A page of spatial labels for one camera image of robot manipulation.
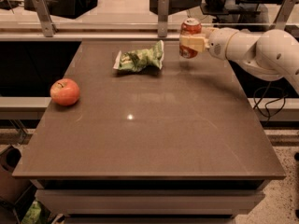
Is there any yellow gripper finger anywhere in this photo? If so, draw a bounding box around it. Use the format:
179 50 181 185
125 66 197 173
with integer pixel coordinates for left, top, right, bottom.
179 35 208 52
202 27 217 37

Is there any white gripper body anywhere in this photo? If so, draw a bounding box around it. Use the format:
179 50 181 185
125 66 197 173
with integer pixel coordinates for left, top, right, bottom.
207 28 239 60

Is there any red coke can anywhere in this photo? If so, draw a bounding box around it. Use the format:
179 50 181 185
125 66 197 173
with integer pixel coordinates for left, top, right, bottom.
179 18 202 59

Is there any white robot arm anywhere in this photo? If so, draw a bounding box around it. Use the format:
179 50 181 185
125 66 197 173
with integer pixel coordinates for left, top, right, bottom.
179 28 299 94

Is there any black desk equipment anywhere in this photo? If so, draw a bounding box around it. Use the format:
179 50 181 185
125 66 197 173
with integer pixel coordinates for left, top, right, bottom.
200 0 283 32

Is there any green chip bag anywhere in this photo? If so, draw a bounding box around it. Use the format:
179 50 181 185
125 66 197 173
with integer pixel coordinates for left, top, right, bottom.
113 40 164 73

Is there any red apple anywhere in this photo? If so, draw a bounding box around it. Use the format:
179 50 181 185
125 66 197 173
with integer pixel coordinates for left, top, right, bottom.
50 78 80 106

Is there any grey drawer under table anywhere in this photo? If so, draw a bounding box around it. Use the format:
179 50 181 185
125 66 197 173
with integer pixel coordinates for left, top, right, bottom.
36 189 264 217

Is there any green bag on floor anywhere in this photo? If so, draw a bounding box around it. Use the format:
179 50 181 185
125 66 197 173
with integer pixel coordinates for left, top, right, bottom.
21 201 48 224

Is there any middle metal rail bracket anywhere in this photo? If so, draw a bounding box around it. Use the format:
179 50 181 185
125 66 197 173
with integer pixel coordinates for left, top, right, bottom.
158 0 169 37

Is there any metal rail bracket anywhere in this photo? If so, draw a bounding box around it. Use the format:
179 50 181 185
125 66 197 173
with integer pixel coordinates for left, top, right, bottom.
31 0 57 37
270 0 298 30
158 0 169 37

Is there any right metal rail bracket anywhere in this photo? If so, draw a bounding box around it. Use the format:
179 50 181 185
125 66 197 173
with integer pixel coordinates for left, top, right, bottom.
270 0 298 30

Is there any black cable under arm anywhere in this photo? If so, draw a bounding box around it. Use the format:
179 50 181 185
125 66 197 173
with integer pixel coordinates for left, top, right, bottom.
252 81 289 126

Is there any left metal rail bracket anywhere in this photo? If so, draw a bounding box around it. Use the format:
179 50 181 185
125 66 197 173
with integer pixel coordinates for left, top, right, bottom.
31 0 57 37

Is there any horizontal metal rail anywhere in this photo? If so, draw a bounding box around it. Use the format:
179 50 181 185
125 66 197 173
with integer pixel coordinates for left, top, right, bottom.
0 31 181 43

